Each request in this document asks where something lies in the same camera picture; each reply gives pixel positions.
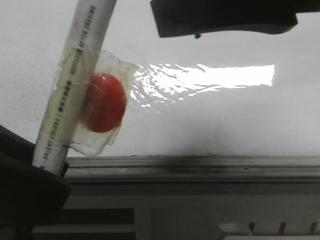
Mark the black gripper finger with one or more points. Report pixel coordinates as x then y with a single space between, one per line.
176 18
29 196

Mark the white base unit with slots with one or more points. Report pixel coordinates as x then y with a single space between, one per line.
180 211

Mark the red magnet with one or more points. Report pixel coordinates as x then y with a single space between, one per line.
104 106

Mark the white whiteboard with aluminium frame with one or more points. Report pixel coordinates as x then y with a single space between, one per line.
228 106

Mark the white whiteboard marker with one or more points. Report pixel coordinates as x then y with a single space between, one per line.
77 65

